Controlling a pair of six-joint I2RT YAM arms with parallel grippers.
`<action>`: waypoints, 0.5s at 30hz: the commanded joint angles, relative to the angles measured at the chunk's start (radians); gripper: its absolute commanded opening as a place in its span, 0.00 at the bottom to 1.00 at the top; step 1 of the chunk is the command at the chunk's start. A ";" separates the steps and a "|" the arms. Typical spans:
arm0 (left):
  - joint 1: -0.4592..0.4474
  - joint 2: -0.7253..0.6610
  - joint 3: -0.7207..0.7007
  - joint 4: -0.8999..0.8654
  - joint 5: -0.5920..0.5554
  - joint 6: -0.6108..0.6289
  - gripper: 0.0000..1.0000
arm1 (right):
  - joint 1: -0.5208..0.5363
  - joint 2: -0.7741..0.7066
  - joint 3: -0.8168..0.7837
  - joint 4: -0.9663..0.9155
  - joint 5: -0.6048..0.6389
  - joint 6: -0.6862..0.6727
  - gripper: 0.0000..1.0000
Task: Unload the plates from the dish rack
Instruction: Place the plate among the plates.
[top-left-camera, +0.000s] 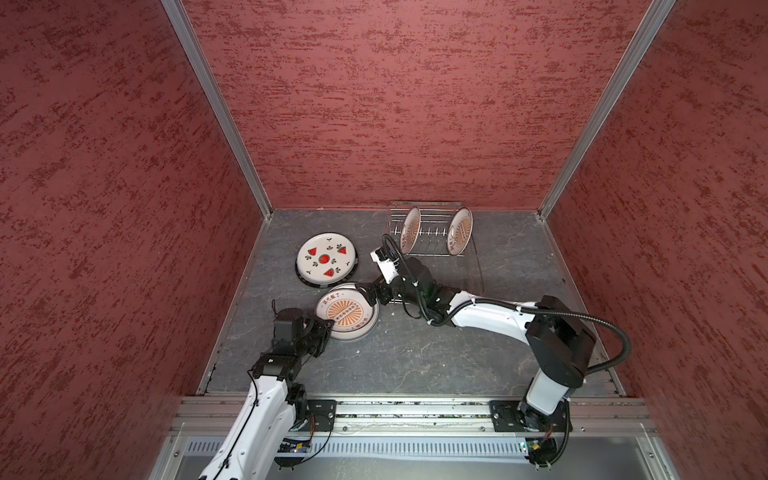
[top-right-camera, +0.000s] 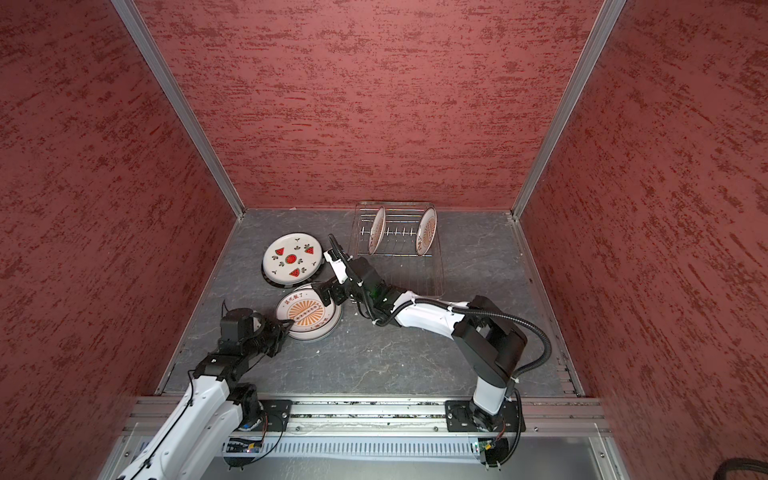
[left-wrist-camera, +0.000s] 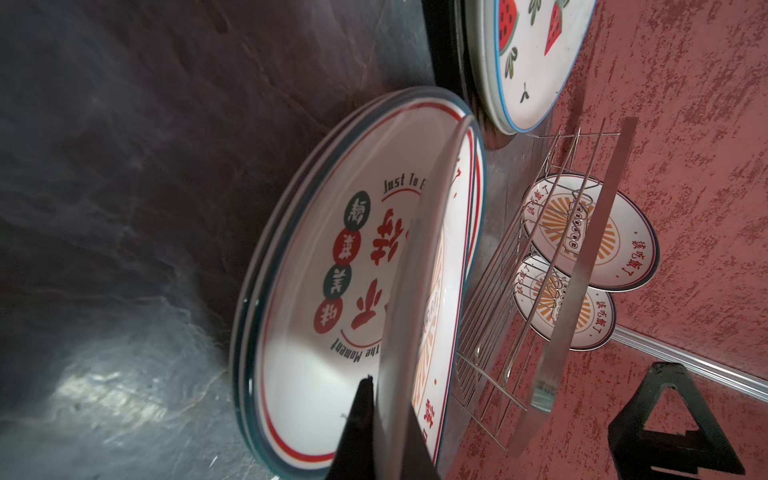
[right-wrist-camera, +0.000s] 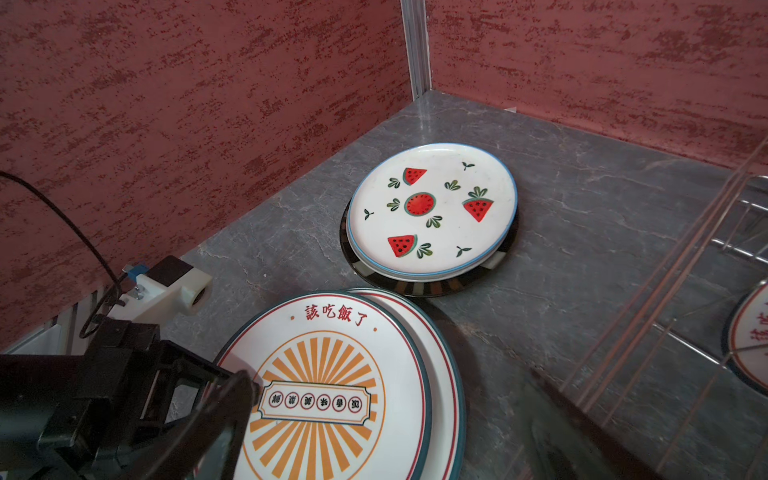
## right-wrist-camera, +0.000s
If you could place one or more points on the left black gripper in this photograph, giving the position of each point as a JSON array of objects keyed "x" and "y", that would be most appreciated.
[{"x": 92, "y": 416}]

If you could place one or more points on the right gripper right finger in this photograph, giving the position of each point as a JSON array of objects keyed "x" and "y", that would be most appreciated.
[{"x": 562, "y": 442}]

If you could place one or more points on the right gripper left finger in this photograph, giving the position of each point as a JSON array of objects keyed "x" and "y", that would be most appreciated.
[{"x": 207, "y": 445}]

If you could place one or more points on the floral pattern white plate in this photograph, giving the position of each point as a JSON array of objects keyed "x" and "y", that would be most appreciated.
[{"x": 449, "y": 417}]

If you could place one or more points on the orange sunburst plate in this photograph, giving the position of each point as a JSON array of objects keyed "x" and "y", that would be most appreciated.
[{"x": 744, "y": 339}]

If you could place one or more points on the strawberry pattern white plate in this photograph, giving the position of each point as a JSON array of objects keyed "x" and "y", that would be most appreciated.
[{"x": 432, "y": 212}]

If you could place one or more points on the left corner aluminium profile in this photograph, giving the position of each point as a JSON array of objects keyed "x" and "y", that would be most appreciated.
[{"x": 414, "y": 15}]

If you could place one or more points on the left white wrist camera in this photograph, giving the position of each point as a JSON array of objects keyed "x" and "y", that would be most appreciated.
[{"x": 170, "y": 287}]

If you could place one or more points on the metal wire dish rack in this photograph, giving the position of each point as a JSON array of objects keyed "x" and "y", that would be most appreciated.
[{"x": 656, "y": 379}]

